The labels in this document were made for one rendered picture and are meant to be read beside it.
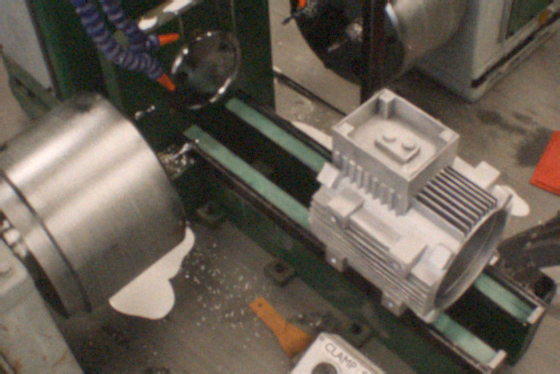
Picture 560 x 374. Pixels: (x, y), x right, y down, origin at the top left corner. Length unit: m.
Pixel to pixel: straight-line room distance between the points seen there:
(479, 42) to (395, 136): 0.50
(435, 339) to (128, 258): 0.41
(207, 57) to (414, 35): 0.32
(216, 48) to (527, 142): 0.60
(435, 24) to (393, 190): 0.40
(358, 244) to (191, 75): 0.40
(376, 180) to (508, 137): 0.56
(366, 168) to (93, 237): 0.33
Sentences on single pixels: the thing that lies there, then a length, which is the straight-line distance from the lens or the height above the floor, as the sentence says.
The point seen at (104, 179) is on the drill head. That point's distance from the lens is 0.92.
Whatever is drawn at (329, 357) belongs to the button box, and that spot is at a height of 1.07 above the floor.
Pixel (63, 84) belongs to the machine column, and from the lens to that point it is 1.23.
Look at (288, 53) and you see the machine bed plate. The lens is 1.57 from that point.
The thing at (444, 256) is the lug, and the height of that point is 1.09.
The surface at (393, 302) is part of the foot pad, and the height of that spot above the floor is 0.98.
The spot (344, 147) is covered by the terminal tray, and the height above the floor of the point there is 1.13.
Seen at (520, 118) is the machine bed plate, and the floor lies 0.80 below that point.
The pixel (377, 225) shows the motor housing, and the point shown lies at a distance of 0.94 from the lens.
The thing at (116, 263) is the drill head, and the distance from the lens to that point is 0.95.
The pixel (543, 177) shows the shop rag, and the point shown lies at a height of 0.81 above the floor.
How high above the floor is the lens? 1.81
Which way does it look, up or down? 50 degrees down
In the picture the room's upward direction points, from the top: 4 degrees counter-clockwise
